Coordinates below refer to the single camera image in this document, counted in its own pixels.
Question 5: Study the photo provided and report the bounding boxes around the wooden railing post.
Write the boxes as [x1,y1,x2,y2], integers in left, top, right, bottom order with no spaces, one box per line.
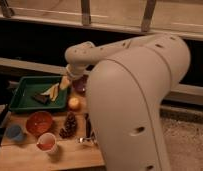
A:
[81,0,91,26]
[0,0,14,18]
[141,0,157,32]

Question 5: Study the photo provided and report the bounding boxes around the black handled spatula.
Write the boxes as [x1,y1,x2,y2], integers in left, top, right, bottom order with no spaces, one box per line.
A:
[85,113,91,141]

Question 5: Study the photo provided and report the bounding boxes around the yellow apple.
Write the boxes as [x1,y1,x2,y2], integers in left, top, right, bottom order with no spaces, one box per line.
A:
[68,97,80,110]

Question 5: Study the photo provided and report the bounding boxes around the white cup red inside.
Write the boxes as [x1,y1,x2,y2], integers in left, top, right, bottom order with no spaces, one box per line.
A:
[36,133,57,154]

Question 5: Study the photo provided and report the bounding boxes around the yellow banana pieces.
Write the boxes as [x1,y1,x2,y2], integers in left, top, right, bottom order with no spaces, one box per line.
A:
[43,83,59,101]

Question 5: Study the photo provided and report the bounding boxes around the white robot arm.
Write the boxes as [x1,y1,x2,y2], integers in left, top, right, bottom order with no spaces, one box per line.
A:
[65,34,191,171]

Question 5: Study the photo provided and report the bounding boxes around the blue cup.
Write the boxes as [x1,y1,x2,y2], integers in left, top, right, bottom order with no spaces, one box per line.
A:
[6,125,24,142]

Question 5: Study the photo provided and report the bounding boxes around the orange bowl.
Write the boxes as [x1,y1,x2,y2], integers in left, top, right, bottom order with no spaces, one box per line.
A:
[26,111,53,137]

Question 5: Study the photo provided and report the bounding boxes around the green plastic tray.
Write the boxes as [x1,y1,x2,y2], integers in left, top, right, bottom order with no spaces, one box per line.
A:
[9,76,69,113]

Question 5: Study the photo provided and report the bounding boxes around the dark grape bunch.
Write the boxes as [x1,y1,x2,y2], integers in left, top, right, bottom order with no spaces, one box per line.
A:
[59,112,77,138]

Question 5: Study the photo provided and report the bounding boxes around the wooden railing post right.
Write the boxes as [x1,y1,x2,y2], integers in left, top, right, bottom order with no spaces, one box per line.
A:
[141,0,157,32]

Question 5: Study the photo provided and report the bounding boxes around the purple bowl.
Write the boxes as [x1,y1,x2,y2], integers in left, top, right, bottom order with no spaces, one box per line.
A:
[72,75,88,93]

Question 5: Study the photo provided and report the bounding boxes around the metal measuring cup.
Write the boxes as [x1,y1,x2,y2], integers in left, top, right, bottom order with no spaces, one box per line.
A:
[78,137,97,144]

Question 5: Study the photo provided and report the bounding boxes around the wooden railing post middle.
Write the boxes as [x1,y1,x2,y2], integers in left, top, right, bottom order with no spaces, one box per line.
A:
[81,0,91,26]

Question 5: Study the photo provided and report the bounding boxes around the wooden railing post left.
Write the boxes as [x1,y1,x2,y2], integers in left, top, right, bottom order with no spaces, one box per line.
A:
[0,0,14,18]

